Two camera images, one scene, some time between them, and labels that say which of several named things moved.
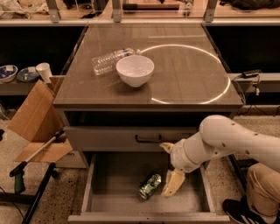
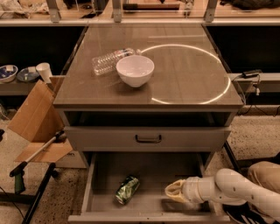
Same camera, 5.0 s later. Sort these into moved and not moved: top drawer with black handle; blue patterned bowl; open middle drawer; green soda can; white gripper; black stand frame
Moved: green soda can; white gripper
Not moved: open middle drawer; top drawer with black handle; black stand frame; blue patterned bowl
